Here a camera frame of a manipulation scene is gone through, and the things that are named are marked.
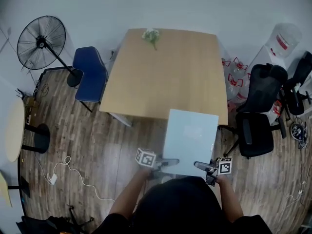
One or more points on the large clear dispenser bottle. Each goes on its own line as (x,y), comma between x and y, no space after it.
(285,39)

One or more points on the light wooden desk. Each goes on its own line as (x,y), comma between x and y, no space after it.
(4,189)

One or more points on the white flower bunch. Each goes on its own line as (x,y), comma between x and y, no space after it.
(151,35)

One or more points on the round wooden side table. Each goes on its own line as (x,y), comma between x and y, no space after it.
(15,128)

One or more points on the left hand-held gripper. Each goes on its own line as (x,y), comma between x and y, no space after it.
(145,158)

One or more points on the white desk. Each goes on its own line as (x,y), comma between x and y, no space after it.
(307,86)

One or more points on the person's left forearm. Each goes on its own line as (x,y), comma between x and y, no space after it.
(126,196)

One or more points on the black mesh office chair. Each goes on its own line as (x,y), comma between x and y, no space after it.
(298,91)
(258,130)

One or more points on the white power adapter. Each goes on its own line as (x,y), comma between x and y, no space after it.
(53,179)

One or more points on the black standing fan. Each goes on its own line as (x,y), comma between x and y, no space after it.
(41,41)

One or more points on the black gadget pile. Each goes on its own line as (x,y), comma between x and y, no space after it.
(298,131)

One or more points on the person's right forearm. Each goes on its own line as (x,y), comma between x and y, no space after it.
(230,199)

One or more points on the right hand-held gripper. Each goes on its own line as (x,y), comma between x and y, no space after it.
(224,167)

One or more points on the light blue board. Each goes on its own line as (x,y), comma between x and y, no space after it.
(190,140)

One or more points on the person's black shirt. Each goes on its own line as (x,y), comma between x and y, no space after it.
(180,208)

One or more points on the blue chair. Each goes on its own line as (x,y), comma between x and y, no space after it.
(90,77)

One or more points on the brown cardboard box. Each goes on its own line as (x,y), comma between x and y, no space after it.
(30,102)

